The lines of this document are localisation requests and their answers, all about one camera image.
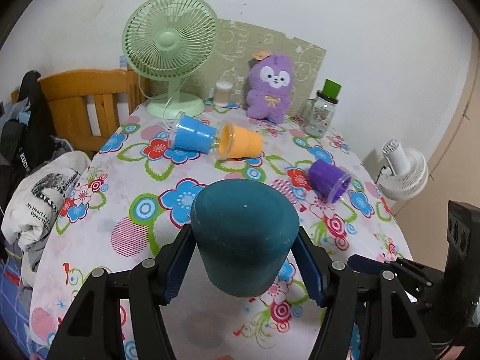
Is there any purple plastic cup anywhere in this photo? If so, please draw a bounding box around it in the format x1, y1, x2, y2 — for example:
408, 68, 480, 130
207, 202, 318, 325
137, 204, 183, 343
307, 160, 352, 204

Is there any beige patterned foam board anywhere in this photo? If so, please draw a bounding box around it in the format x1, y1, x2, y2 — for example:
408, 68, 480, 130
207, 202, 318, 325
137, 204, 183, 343
181, 19, 326, 116

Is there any white floor fan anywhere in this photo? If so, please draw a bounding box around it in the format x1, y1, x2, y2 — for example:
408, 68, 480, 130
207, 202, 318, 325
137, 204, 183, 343
377, 139, 430, 201

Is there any white folded t-shirt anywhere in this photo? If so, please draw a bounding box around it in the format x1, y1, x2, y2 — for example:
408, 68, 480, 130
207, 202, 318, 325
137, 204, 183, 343
1, 150, 90, 251

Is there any right hand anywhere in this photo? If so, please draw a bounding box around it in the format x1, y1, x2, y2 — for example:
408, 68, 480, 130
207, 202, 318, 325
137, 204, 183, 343
439, 344, 480, 360

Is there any blue plastic cup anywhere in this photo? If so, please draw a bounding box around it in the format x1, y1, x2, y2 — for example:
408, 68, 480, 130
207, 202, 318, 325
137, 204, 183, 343
168, 112, 218, 154

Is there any teal cup with yellow rim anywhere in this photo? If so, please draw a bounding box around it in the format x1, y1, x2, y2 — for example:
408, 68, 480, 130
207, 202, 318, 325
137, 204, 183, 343
190, 179, 299, 297

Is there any blue bed sheet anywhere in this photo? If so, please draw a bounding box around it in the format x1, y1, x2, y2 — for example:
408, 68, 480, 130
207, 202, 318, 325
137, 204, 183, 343
1, 253, 48, 359

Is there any cotton swab container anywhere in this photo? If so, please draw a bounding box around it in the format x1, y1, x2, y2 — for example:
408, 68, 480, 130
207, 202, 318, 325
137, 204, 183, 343
212, 80, 233, 107

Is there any green desk fan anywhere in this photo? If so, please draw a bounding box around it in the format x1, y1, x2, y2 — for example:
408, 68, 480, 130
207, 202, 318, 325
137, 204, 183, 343
122, 0, 218, 119

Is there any glass jar with green lid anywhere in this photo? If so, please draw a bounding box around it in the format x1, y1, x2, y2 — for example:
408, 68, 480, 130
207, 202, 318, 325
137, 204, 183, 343
300, 79, 342, 138

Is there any black bag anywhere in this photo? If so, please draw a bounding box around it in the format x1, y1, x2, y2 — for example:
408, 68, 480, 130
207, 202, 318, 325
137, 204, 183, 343
1, 71, 55, 210

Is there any orange plastic cup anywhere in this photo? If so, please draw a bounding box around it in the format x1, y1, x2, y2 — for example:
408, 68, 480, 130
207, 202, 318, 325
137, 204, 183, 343
214, 122, 264, 160

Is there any floral tablecloth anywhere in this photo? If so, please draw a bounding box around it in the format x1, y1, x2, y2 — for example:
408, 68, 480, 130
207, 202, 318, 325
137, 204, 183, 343
29, 105, 411, 359

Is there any purple plush toy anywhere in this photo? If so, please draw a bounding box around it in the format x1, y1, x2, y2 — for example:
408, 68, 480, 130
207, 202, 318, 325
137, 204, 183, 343
246, 55, 295, 125

